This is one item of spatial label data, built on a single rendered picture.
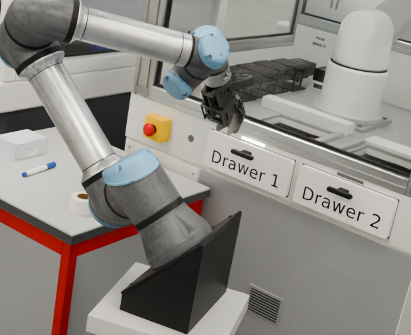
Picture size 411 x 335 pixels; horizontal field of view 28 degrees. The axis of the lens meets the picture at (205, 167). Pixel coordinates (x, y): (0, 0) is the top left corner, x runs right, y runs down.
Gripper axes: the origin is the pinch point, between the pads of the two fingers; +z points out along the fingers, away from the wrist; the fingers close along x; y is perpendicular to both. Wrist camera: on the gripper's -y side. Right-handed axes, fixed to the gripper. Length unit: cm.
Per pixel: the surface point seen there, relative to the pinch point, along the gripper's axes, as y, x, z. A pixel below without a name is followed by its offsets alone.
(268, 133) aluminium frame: -7.7, 4.6, 7.6
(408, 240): 0, 51, 19
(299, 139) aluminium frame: -8.9, 14.3, 6.9
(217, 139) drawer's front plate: -2.7, -10.9, 12.2
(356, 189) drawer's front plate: -3.1, 34.7, 11.5
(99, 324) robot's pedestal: 73, 21, -21
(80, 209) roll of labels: 44.8, -17.2, -4.9
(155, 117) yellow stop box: -1.2, -33.1, 11.0
